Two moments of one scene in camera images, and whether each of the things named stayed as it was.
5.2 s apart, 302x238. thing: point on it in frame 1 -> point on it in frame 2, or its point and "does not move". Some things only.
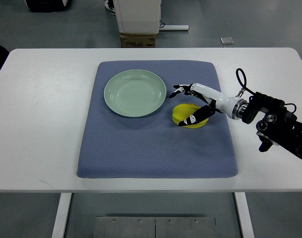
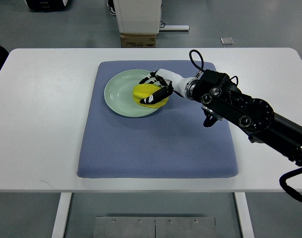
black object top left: [47, 6] does not move
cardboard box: [138, 40] does not move
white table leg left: [59, 225] does not move
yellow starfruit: [197, 124] -> [140, 91]
